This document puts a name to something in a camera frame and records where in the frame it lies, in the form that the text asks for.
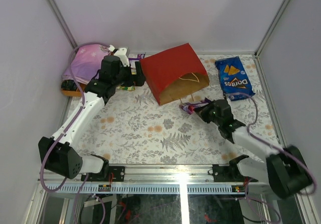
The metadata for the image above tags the purple snack packet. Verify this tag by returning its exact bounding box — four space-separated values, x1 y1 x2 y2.
179 98 212 115
128 53 145 63

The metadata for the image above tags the orange wooden organizer tray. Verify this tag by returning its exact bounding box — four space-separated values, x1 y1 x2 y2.
61 88 82 97

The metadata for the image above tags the folded purple cloth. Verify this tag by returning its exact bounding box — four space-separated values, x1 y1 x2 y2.
68 43 110 84

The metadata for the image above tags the yellow green snack packet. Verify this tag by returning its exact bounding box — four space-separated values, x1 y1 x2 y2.
118 86 135 91

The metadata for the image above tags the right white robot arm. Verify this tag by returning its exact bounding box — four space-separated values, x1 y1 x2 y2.
194 99 317 199

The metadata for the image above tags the floral table mat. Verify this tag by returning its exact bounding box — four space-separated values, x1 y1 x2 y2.
72 54 278 164

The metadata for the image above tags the aluminium front rail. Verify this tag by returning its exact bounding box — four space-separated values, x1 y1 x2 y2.
38 156 268 184

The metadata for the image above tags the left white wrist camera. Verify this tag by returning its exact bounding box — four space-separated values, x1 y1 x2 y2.
108 45 130 67

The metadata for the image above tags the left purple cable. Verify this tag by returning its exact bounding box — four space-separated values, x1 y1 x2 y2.
40 42 112 224

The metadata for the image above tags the dark patterned item in tray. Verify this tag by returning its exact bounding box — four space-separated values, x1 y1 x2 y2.
61 80 78 91

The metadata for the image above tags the blue snack packet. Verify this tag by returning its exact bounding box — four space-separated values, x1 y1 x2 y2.
215 56 255 101

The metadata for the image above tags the red paper bag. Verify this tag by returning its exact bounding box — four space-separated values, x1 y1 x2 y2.
140 43 210 105

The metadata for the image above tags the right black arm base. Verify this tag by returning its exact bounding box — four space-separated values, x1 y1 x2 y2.
207 154 251 183

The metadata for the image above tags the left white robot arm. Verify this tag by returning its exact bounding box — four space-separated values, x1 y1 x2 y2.
38 55 145 181

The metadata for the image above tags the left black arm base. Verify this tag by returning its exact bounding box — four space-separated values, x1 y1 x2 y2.
87 165 125 182

